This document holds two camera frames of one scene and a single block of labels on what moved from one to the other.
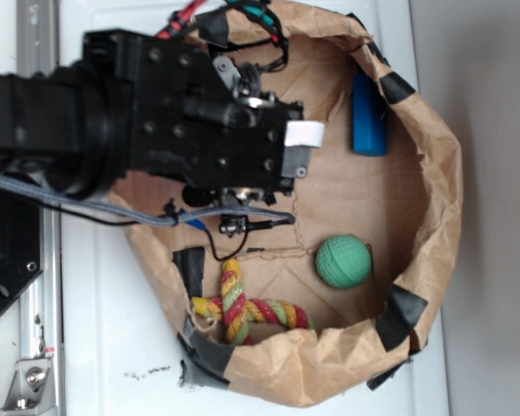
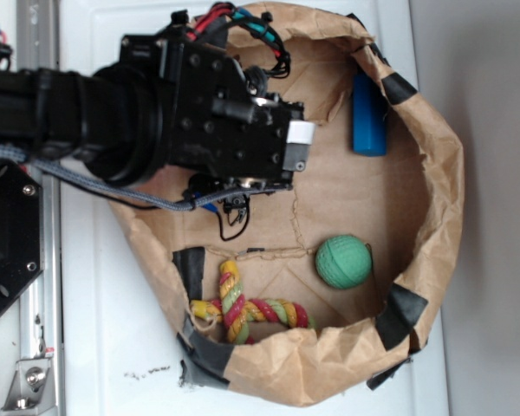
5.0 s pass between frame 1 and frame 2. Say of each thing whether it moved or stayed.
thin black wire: moved
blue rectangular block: stayed
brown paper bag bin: stayed
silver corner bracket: stayed
